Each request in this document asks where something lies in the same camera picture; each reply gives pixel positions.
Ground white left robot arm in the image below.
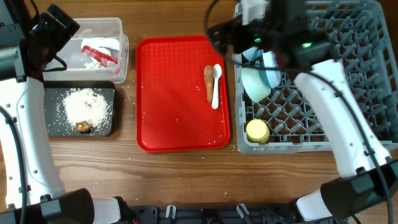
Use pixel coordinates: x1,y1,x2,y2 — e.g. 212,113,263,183
1,1,129,223

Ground light green bowl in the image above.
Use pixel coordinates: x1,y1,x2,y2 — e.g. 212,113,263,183
241,67,271,103

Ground grey dishwasher rack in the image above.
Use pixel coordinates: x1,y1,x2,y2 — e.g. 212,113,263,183
234,1,397,154

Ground red serving tray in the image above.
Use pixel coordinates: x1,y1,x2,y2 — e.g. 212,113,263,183
136,35,231,152

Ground white plastic spoon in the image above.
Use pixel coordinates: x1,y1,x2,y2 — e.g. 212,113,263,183
211,64,223,110

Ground clear plastic bin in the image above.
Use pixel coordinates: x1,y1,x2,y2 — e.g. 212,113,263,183
44,17,129,83

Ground brown food scrap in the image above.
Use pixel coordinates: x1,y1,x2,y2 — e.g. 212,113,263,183
75,121,91,133

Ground large light blue plate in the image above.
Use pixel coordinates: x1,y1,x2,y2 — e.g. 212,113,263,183
259,51,281,88

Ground black tray bin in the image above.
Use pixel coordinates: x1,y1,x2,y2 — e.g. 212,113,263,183
44,81,116,137

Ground yellow plastic cup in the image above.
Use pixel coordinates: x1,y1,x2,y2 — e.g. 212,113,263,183
246,119,270,144

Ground small light blue bowl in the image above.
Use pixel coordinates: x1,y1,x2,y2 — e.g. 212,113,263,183
242,47,263,62

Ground white rice pile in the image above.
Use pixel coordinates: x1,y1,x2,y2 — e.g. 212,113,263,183
56,88,114,135

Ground red and white wrapper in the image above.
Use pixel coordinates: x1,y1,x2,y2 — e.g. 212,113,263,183
81,37,120,75

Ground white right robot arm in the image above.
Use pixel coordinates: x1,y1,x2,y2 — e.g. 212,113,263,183
204,1,397,223

